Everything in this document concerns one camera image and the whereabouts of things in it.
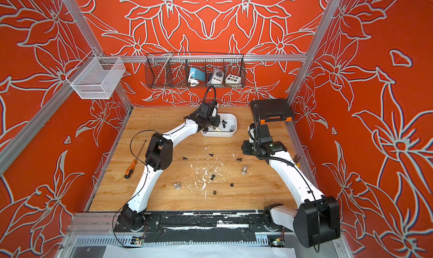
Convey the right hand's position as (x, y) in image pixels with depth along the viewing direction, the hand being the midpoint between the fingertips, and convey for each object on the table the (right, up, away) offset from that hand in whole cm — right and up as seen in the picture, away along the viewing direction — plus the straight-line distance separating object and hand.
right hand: (241, 146), depth 82 cm
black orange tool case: (+26, +20, +29) cm, 44 cm away
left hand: (-11, +16, +21) cm, 28 cm away
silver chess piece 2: (+2, -14, +5) cm, 15 cm away
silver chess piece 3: (-2, +7, +22) cm, 24 cm away
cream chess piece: (-11, +7, +24) cm, 27 cm away
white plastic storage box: (-5, +9, +25) cm, 27 cm away
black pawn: (-14, -17, +5) cm, 22 cm away
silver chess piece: (-32, -20, -1) cm, 38 cm away
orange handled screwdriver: (-58, -11, +8) cm, 60 cm away
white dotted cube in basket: (-4, +37, +12) cm, 39 cm away
